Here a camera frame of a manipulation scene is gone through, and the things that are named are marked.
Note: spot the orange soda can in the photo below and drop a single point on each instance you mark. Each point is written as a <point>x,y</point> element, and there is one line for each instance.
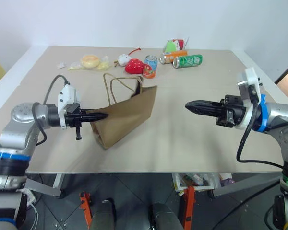
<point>174,56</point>

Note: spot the small white packet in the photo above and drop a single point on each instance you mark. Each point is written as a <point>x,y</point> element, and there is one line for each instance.
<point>61,65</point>

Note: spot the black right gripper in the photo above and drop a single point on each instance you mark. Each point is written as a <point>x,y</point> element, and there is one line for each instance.
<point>232,112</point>

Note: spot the clear bag with yellow contents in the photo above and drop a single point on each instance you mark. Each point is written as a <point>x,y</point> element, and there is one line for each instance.
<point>104,64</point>

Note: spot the green triangular pouch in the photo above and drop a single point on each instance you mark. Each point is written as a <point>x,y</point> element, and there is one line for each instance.
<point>169,46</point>

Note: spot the blue orange standing can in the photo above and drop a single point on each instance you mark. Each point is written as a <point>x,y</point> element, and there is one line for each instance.
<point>150,67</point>

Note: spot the green soda can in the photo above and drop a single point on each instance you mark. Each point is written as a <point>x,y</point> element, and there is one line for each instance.
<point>188,60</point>

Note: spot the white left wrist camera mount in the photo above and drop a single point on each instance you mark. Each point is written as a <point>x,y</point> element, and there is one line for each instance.
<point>67,95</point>

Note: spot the round bread bun plush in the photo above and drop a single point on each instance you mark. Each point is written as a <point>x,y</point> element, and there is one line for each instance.
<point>89,61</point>

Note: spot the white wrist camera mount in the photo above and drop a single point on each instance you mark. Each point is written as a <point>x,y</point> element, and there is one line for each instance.
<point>250,79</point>
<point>67,95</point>

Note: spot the grey metal table leg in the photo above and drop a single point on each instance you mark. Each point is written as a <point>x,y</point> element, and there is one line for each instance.
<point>242,185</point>
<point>45,187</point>

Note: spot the white plush with red tail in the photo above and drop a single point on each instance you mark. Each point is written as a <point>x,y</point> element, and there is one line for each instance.
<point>123,59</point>

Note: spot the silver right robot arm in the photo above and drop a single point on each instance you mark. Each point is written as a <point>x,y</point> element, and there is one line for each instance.
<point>280,119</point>

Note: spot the orange floor stand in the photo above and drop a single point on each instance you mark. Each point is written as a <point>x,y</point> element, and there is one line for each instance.
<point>188,206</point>
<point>86,208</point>

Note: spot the brown paper bag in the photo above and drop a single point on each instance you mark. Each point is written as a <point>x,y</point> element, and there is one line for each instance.
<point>127,115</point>

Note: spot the white box with clutter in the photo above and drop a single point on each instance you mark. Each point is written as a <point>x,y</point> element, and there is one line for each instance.
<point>194,182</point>

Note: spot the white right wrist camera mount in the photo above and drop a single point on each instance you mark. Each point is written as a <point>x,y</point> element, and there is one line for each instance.
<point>250,79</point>

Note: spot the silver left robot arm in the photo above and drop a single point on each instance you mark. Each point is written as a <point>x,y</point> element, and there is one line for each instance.
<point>16,134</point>

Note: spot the dark rounded shape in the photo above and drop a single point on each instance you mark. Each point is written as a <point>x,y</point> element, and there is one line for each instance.
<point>165,216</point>
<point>103,215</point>

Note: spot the red strawberry plush toy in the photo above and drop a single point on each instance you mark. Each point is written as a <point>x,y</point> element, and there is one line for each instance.
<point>134,65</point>

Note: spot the red and white carton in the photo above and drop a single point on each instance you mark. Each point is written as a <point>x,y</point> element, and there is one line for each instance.
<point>180,43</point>

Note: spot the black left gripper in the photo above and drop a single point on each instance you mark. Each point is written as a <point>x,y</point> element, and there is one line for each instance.
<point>73,117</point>

